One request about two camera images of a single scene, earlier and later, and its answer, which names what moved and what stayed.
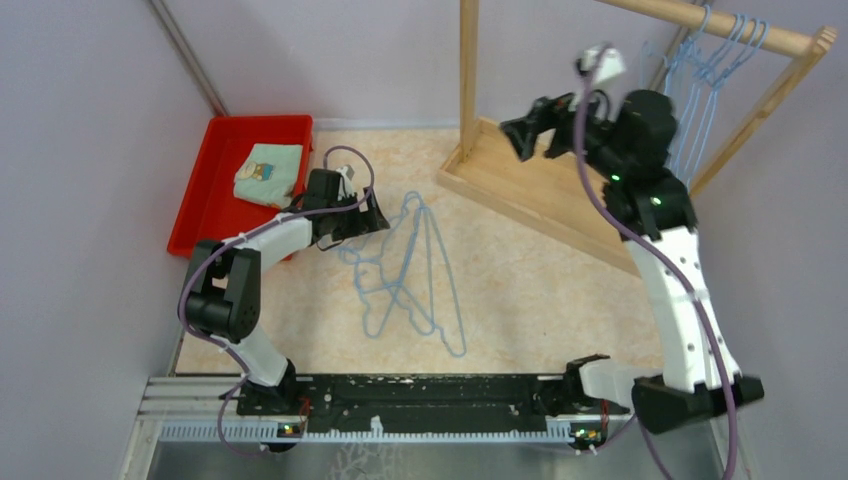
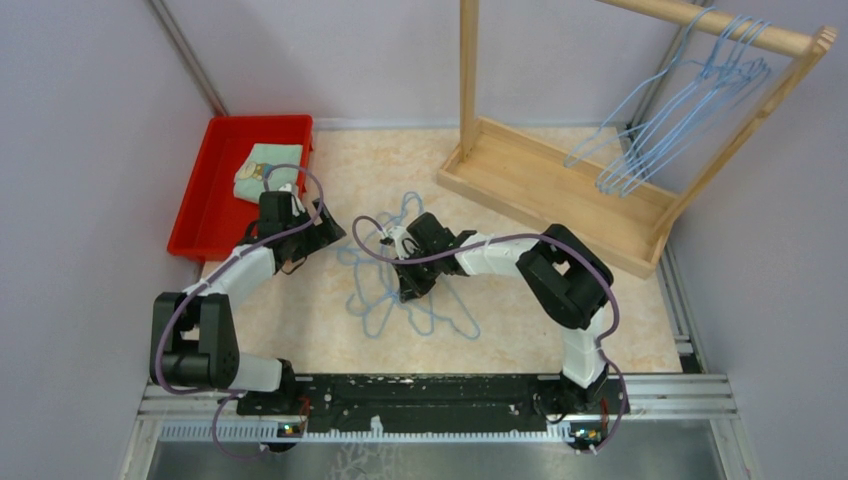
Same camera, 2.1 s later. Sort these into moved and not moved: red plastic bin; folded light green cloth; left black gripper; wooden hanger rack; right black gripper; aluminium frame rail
Moved: right black gripper; left black gripper
Not moved: folded light green cloth; aluminium frame rail; wooden hanger rack; red plastic bin
